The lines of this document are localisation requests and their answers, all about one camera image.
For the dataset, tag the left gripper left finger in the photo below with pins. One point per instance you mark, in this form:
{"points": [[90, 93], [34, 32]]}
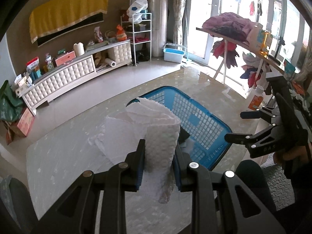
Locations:
{"points": [[76, 209]]}

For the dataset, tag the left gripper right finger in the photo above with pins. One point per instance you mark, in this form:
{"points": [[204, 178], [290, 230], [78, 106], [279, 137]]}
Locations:
{"points": [[221, 203]]}

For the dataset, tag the white paper towel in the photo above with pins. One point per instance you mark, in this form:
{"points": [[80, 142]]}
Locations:
{"points": [[117, 138]]}

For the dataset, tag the black square scouring pad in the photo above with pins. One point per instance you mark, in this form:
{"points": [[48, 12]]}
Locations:
{"points": [[183, 136]]}

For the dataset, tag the white quilted fluffy towel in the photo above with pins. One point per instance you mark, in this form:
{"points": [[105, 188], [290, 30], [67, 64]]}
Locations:
{"points": [[160, 128]]}

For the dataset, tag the person hand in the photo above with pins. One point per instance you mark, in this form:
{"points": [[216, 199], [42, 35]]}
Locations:
{"points": [[299, 153]]}

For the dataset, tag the orange label bottle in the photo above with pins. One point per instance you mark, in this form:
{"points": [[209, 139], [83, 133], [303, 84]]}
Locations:
{"points": [[255, 98]]}

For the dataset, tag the pink cardboard box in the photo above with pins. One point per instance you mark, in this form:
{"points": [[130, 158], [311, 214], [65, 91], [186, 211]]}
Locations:
{"points": [[23, 126]]}

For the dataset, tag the pink clothes pile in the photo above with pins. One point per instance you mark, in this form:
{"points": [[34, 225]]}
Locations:
{"points": [[231, 25]]}

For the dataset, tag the green shopping bag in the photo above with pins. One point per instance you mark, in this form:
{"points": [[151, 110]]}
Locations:
{"points": [[11, 106]]}

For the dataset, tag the white tufted TV cabinet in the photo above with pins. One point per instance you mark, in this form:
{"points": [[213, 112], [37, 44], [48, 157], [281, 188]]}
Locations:
{"points": [[80, 70]]}

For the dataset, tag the blue white plastic bin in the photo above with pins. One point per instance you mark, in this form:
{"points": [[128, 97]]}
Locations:
{"points": [[173, 52]]}

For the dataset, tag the paper towel roll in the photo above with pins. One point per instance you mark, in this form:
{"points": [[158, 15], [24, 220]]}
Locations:
{"points": [[110, 62]]}

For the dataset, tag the red white snack box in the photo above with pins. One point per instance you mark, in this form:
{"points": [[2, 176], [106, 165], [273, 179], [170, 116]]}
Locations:
{"points": [[32, 64]]}

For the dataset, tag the pink storage box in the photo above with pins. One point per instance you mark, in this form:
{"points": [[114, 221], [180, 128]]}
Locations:
{"points": [[67, 57]]}

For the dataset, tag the white plastic jug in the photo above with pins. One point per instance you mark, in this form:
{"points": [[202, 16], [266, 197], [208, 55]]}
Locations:
{"points": [[78, 49]]}

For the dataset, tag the patterned window curtain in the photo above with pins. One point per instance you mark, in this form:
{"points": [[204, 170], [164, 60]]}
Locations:
{"points": [[177, 14]]}

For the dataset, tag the white metal shelf rack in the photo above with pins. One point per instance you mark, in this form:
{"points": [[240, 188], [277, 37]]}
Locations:
{"points": [[140, 36]]}

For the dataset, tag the orange snack bag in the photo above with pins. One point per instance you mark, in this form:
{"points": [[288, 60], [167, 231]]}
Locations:
{"points": [[121, 34]]}

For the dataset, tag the yellow cloth covered television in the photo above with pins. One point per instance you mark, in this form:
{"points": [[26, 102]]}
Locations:
{"points": [[57, 15]]}

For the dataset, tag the standing air conditioner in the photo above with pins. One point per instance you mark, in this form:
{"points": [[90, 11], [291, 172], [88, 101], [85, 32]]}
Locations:
{"points": [[159, 10]]}

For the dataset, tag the white bags on shelf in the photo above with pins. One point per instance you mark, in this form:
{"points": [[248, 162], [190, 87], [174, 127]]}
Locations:
{"points": [[135, 9]]}

